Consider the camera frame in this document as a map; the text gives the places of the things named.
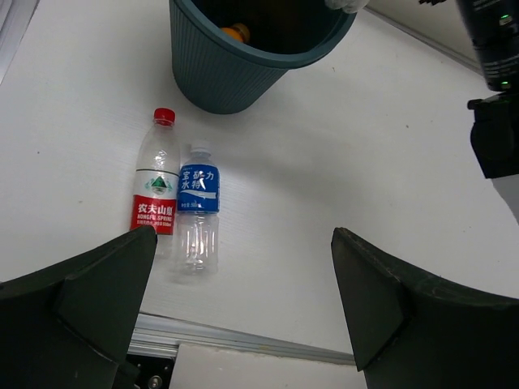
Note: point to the orange juice bottle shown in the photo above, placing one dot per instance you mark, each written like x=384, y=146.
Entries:
x=238, y=31

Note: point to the left robot arm base mount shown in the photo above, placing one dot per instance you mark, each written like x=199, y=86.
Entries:
x=144, y=372

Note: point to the red label water bottle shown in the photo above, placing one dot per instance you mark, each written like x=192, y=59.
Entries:
x=156, y=181

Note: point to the small black cap bottle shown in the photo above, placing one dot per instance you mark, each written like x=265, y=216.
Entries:
x=347, y=6

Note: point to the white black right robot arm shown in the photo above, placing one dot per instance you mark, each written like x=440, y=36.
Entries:
x=493, y=29

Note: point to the blue label water bottle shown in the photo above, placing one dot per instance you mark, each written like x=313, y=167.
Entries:
x=196, y=219

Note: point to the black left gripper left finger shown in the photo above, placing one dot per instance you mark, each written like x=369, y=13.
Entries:
x=70, y=325

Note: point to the dark teal plastic bin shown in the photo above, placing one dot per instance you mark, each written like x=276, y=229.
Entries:
x=221, y=75

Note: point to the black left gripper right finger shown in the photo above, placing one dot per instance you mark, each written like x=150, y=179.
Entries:
x=412, y=329

